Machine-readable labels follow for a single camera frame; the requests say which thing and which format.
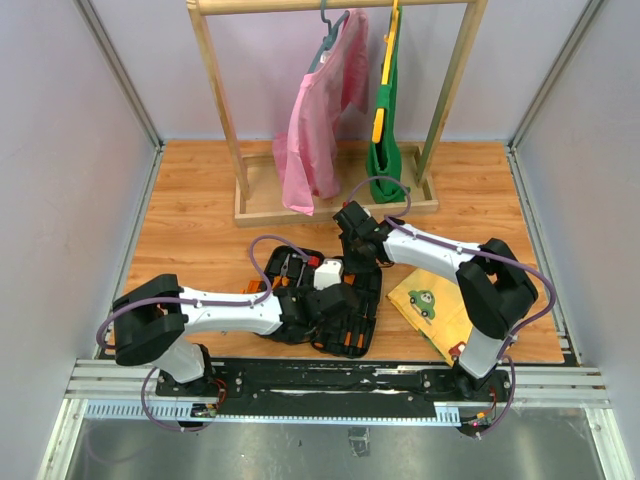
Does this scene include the black plastic tool case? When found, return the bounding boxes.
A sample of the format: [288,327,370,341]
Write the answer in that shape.
[264,246,383,359]

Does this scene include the claw hammer black handle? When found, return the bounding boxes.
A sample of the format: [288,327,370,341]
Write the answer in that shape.
[289,253,310,287]

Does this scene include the orange handled needle nose pliers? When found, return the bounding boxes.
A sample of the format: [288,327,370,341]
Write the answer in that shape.
[273,254,291,288]

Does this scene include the orange handled awl screwdriver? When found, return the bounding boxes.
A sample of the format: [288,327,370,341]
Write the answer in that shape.
[324,334,341,352]

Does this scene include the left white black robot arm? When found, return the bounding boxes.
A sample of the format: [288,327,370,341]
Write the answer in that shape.
[112,274,358,396]

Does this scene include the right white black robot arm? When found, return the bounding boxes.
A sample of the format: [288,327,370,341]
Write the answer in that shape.
[333,201,539,400]

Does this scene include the green garment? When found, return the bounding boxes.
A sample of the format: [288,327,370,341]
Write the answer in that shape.
[366,6,406,204]

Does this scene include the yellow cartoon cloth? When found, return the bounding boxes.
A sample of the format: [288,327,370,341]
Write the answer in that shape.
[387,269,472,366]

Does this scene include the pink garment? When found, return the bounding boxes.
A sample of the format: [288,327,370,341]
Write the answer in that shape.
[272,8,369,216]

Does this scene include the wooden clothes rack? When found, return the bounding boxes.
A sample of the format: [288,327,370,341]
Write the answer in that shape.
[187,1,487,227]

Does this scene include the yellow clothes hanger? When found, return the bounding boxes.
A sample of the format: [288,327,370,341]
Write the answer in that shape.
[371,0,401,143]

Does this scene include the teal clothes hanger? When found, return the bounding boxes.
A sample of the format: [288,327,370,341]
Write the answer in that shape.
[307,0,350,74]

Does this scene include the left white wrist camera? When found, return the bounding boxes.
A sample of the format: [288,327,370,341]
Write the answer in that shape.
[313,258,344,290]

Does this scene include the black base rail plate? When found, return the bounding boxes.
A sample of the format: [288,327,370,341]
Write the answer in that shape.
[154,358,511,408]

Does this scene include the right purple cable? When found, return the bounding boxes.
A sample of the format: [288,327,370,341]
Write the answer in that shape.
[342,176,557,441]

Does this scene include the slotted aluminium cable duct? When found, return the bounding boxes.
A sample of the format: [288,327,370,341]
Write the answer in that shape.
[84,393,461,427]

